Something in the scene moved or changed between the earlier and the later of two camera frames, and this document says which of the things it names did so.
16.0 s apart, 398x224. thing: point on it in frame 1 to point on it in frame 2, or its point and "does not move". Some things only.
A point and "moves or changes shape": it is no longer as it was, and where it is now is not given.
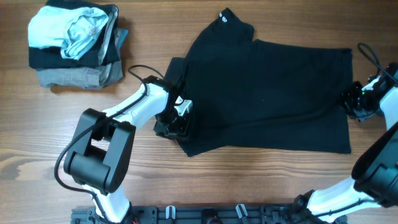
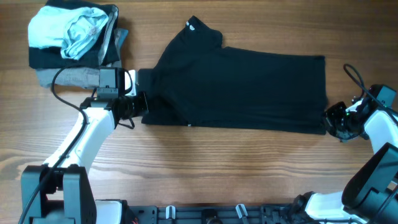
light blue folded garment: (77, 30) does not move
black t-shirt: (251, 95) moves or changes shape
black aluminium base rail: (208, 214) does not move
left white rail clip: (167, 211) does not move
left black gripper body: (170, 121) to (136, 105)
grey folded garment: (88, 78) does not move
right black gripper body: (359, 101) to (340, 121)
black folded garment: (107, 51) does not move
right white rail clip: (238, 211) does not move
